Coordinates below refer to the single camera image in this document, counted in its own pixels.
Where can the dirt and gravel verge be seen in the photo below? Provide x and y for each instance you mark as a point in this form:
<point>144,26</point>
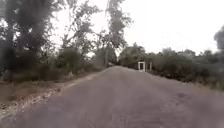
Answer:
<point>23,93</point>

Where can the white gate frame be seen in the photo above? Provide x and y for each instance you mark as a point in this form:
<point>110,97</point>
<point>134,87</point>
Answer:
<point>141,66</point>

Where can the row of trees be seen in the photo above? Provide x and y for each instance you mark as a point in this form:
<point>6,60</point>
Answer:
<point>40,40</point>

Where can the grey asphalt road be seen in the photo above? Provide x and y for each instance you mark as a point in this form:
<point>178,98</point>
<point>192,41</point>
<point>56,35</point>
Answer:
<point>126,100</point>

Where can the row of bushes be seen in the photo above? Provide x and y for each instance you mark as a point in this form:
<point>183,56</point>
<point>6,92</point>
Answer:
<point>186,65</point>

